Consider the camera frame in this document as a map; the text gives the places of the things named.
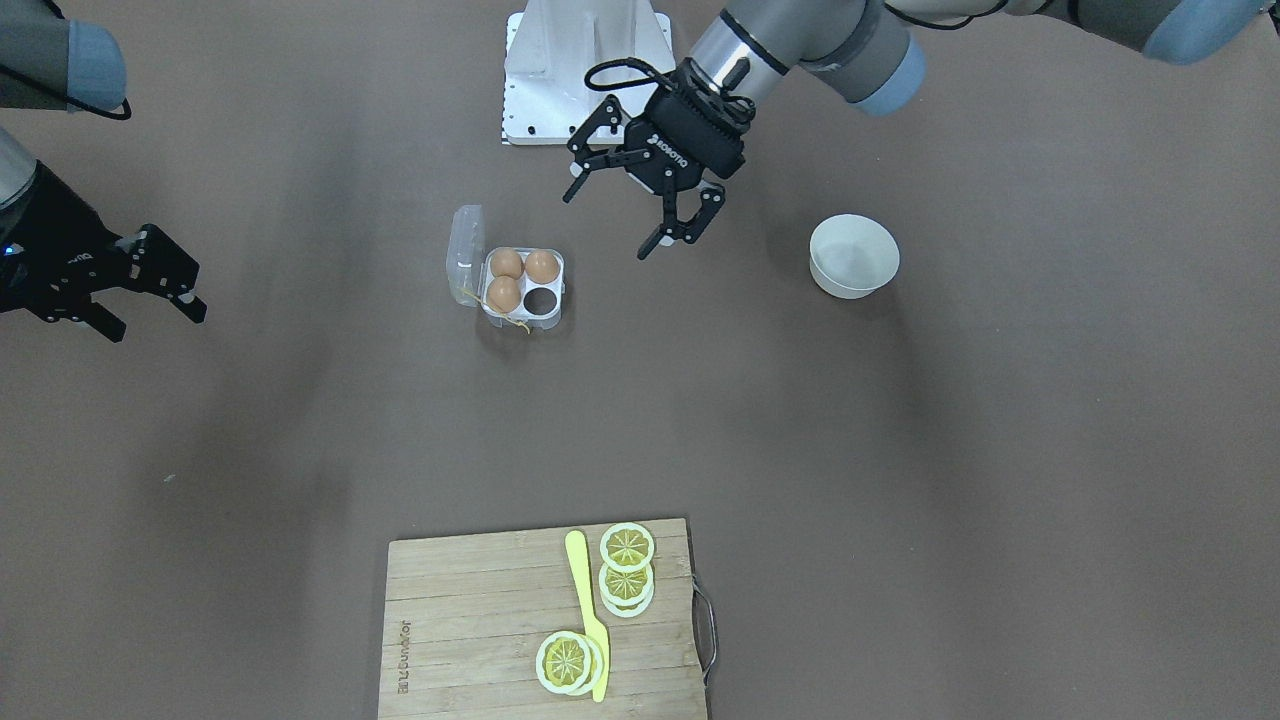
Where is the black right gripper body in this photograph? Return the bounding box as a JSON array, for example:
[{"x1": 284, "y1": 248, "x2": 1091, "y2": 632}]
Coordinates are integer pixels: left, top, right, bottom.
[{"x1": 1, "y1": 161, "x2": 108, "y2": 313}]

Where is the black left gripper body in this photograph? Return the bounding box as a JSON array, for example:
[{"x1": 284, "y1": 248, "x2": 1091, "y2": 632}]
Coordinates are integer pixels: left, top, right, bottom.
[{"x1": 622, "y1": 60, "x2": 749, "y2": 193}]

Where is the brown egg from bowl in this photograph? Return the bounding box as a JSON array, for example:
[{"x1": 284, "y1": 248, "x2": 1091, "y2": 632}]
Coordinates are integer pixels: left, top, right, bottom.
[{"x1": 524, "y1": 249, "x2": 561, "y2": 284}]

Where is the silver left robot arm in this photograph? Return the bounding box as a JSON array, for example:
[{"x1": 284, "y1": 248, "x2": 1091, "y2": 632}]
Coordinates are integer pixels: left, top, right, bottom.
[{"x1": 563, "y1": 1, "x2": 1277, "y2": 259}]

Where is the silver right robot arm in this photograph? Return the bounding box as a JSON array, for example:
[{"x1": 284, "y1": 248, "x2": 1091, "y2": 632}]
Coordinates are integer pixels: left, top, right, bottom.
[{"x1": 1, "y1": 1, "x2": 207, "y2": 342}]

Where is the brown egg far box cell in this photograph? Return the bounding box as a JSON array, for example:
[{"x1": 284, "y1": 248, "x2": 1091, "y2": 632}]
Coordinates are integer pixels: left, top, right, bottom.
[{"x1": 489, "y1": 247, "x2": 524, "y2": 281}]

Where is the brown egg box cell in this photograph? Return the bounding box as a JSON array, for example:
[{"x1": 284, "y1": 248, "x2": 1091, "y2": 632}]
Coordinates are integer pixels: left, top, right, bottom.
[
  {"x1": 489, "y1": 247, "x2": 524, "y2": 281},
  {"x1": 486, "y1": 275, "x2": 524, "y2": 314}
]

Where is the clear plastic egg box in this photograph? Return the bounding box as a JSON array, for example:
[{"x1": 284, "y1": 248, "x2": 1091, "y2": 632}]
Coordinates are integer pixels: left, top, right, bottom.
[{"x1": 444, "y1": 204, "x2": 568, "y2": 333}]

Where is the brown egg near box cell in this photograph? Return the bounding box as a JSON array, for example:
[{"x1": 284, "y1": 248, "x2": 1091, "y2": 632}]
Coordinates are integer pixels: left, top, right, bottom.
[{"x1": 486, "y1": 275, "x2": 524, "y2": 314}]

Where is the white bowl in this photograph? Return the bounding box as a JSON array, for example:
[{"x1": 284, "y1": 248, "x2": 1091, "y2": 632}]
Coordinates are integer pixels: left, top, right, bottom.
[{"x1": 809, "y1": 214, "x2": 901, "y2": 300}]

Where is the yellow plastic knife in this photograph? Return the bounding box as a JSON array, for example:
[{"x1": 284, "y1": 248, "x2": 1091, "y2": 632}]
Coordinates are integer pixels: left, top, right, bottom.
[{"x1": 564, "y1": 529, "x2": 611, "y2": 703}]

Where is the wooden cutting board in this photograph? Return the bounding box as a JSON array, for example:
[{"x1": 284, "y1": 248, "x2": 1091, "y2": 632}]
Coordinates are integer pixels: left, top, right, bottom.
[{"x1": 378, "y1": 518, "x2": 710, "y2": 719}]

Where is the lemon slice near knife tip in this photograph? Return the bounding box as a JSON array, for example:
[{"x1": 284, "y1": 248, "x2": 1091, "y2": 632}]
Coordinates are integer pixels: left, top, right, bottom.
[{"x1": 534, "y1": 630, "x2": 605, "y2": 697}]

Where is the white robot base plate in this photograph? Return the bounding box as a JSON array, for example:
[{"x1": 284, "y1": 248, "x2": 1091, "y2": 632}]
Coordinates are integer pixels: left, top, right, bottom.
[{"x1": 500, "y1": 1, "x2": 676, "y2": 146}]

